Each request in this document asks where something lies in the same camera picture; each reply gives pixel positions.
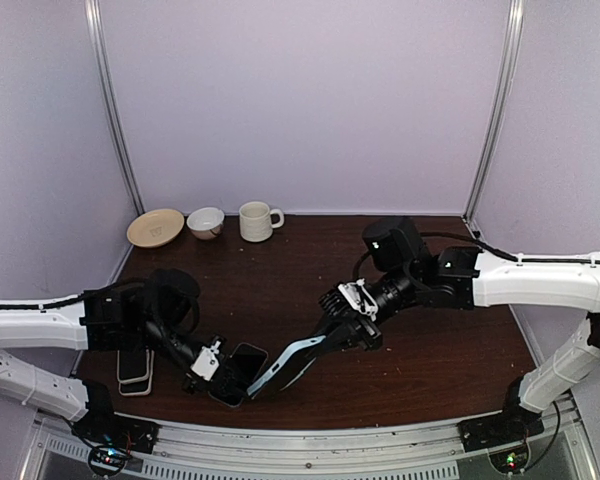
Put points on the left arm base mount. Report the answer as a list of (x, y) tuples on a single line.
[(110, 438)]

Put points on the light blue phone case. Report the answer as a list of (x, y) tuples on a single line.
[(255, 387)]

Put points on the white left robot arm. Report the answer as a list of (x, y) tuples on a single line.
[(132, 314)]

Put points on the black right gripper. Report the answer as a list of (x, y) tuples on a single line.
[(345, 324)]

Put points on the black phone with dark case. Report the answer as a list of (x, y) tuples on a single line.
[(247, 360)]

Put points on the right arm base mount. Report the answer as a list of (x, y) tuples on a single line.
[(505, 433)]

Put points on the aluminium frame post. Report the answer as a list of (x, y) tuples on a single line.
[(98, 42), (509, 59)]

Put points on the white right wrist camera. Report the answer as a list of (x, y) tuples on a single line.
[(359, 298)]

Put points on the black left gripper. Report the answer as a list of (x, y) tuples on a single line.
[(214, 384)]

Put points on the right aluminium frame post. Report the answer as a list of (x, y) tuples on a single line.
[(509, 59)]

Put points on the aluminium front rail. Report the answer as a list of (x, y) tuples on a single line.
[(432, 450)]

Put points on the top phone in beige case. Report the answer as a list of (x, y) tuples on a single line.
[(132, 366)]

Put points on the phone in beige case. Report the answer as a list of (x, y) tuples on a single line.
[(141, 388), (132, 366)]

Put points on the white ceramic mug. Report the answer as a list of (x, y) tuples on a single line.
[(257, 221)]

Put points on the left aluminium frame post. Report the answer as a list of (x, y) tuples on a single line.
[(98, 42)]

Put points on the beige ceramic plate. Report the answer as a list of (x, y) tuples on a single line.
[(155, 228)]

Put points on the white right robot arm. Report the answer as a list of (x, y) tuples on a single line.
[(472, 275)]

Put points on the bottom phone in beige case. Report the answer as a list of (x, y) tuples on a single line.
[(141, 388)]

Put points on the white ceramic bowl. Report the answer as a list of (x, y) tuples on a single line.
[(206, 223)]

